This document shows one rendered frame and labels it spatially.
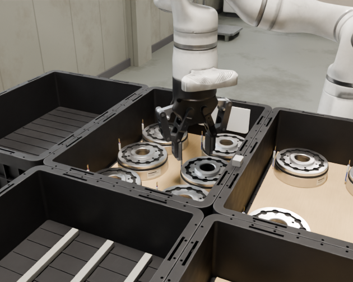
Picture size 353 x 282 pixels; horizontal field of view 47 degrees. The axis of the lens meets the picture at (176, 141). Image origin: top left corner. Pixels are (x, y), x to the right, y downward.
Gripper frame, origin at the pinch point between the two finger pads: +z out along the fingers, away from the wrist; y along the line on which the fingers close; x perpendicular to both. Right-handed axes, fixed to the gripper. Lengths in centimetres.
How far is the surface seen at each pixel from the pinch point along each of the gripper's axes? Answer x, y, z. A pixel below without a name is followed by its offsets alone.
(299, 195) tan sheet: 9.7, -17.4, 8.4
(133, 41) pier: -329, -71, 66
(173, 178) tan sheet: -3.7, 2.7, 8.3
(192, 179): 2.2, 1.1, 5.1
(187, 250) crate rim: 25.8, 11.3, -1.7
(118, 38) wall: -321, -55, 60
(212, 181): 3.7, -2.3, 5.4
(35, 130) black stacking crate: -35.6, 27.3, 8.0
